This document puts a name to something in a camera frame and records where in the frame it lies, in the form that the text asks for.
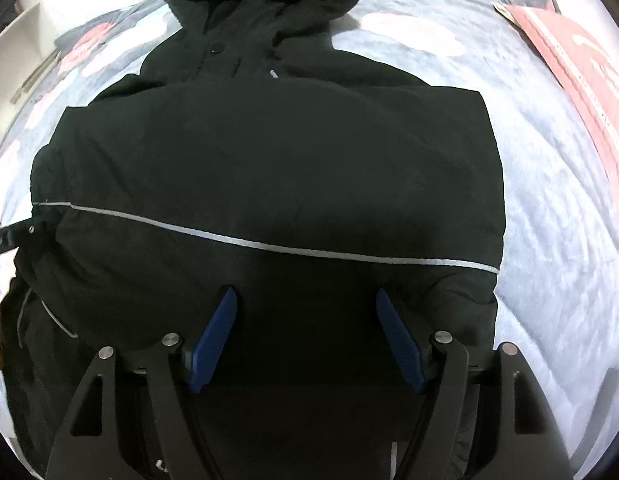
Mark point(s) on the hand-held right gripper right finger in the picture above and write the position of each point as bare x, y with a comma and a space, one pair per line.
398, 340

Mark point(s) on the pink printed pillow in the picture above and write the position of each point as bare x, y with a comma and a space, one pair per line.
579, 75

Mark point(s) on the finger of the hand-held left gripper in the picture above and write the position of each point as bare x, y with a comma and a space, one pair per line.
19, 235

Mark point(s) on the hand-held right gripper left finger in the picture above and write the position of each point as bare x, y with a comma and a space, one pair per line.
213, 339

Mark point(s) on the grey floral bed blanket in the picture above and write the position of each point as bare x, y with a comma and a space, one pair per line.
539, 210

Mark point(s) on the black hooded jacket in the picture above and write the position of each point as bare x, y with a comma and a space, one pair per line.
269, 180

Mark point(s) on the white shelf unit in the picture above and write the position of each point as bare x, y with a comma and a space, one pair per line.
24, 35

